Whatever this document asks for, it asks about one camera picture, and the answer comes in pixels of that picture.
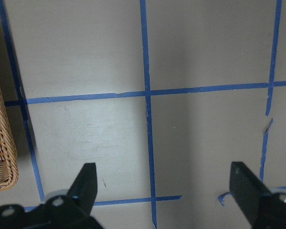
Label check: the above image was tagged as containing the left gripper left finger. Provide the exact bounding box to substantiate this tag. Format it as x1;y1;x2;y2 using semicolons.
67;163;97;215

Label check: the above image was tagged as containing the brown wicker basket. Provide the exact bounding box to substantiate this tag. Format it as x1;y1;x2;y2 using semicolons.
0;87;19;191

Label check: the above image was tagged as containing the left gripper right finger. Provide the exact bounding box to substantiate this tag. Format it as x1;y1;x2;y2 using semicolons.
229;162;272;224

